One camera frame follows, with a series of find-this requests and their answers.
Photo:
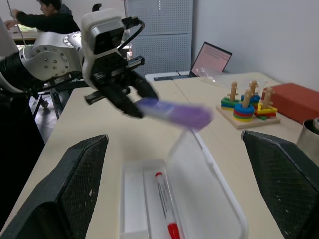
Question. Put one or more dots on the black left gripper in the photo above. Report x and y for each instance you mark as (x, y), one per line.
(109, 67)

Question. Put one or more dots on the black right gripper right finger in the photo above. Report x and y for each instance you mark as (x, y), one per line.
(286, 179)

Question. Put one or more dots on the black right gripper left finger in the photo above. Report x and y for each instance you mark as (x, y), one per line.
(62, 189)

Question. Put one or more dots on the purple marker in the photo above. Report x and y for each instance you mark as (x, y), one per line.
(179, 114)

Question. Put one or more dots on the clear plastic pencil case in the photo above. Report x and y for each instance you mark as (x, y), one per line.
(132, 199)

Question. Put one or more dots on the red marker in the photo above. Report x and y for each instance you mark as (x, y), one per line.
(164, 199)

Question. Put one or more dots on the metal cup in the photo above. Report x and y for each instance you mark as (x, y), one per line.
(306, 139)

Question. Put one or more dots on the grey perforated panel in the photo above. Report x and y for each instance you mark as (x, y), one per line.
(164, 37)

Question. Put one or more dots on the red box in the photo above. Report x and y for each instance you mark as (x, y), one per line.
(294, 99)

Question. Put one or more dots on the black metal stand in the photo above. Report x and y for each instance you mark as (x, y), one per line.
(53, 99)

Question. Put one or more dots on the open laptop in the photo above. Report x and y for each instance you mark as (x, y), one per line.
(211, 58)

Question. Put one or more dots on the clear plastic bag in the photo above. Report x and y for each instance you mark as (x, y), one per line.
(219, 77)

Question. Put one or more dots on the person in dark hoodie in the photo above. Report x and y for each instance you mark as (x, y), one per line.
(57, 22)

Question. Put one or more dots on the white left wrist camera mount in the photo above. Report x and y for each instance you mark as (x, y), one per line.
(99, 17)

